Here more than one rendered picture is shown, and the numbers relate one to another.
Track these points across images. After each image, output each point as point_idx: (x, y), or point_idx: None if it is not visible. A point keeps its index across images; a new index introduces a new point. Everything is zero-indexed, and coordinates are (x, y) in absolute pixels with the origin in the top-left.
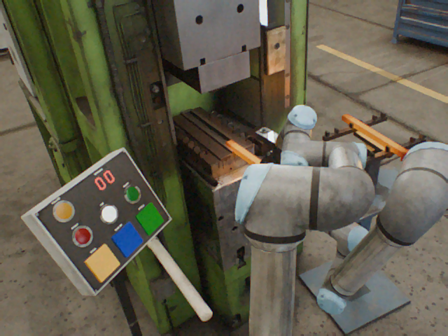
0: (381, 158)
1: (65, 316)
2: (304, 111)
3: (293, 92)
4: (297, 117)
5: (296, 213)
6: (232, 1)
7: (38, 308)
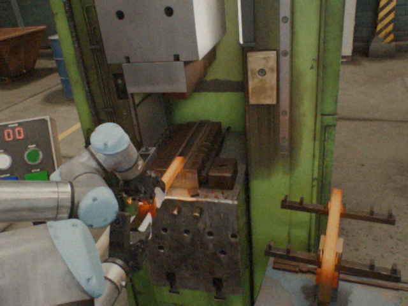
0: (304, 262)
1: (105, 250)
2: (106, 131)
3: (296, 137)
4: (92, 134)
5: None
6: (157, 1)
7: (101, 233)
